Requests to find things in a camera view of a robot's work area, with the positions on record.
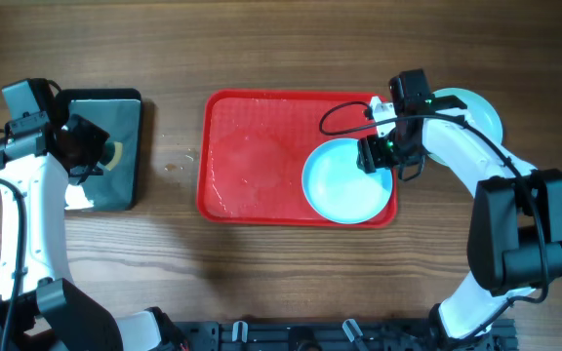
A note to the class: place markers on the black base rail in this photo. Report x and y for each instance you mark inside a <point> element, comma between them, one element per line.
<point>389,335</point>

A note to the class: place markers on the teal plate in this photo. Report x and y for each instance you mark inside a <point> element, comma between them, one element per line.
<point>335,187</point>
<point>481,112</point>

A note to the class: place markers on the green yellow sponge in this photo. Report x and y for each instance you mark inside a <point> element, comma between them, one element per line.
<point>111,154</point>

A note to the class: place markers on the teal plate top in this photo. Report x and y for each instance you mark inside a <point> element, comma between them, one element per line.
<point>481,112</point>

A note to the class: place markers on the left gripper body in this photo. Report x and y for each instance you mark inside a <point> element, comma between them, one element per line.
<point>92,142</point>

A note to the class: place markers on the black water tray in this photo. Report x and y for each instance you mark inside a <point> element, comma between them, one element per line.
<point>119,112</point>

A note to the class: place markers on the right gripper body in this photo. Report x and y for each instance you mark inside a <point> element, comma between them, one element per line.
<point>389,151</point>

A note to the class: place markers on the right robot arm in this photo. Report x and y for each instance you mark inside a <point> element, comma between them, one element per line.
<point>514,245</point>

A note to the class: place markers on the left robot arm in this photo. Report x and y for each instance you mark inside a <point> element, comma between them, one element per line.
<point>40,307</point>

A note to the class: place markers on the red plastic tray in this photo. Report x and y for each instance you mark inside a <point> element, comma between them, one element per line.
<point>254,146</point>

